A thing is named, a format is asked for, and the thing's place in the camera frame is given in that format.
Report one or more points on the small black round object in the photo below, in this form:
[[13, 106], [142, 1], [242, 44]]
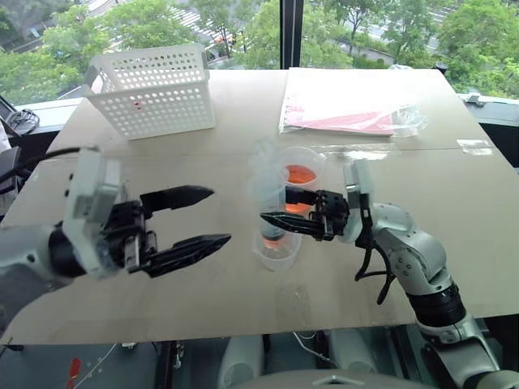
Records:
[[442, 66]]

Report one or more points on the clear tape strip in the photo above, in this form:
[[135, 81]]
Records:
[[357, 150]]

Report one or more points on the small clear plastic cup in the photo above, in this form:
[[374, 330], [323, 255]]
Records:
[[277, 255]]

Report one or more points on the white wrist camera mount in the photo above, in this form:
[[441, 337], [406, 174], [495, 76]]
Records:
[[87, 190], [361, 182]]

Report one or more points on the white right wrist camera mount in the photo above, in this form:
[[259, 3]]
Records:
[[361, 182]]

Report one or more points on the clear tape patch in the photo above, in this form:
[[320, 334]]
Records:
[[474, 148]]

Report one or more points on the black chair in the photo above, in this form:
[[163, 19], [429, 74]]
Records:
[[10, 162]]

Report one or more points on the grey robot torso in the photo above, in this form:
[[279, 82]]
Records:
[[308, 380]]

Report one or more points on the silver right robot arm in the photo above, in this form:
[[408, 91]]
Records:
[[409, 243]]

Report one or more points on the grey rounded robot leg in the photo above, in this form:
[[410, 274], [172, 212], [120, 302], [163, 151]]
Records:
[[350, 350], [241, 360]]

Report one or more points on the small grey box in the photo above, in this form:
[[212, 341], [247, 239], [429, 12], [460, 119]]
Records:
[[475, 99]]

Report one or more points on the dark window frame post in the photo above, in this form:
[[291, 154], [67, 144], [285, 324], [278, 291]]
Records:
[[292, 32]]

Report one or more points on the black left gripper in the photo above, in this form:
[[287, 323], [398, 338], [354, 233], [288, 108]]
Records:
[[121, 231]]

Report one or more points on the clear plastic syringe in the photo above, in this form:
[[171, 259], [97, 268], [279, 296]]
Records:
[[265, 182]]

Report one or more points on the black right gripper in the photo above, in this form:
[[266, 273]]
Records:
[[334, 215]]

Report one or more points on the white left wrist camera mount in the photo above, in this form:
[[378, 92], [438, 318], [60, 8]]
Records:
[[87, 190]]

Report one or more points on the clear cup with red liquid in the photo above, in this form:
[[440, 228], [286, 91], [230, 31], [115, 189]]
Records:
[[302, 174]]

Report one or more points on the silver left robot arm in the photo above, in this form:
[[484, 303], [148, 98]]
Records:
[[24, 259]]

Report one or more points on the pink booklet in plastic bag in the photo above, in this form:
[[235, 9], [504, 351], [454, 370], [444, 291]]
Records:
[[344, 109]]

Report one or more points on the white perforated plastic basket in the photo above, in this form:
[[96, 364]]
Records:
[[154, 97]]

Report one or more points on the red plastic object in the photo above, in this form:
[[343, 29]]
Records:
[[74, 366]]

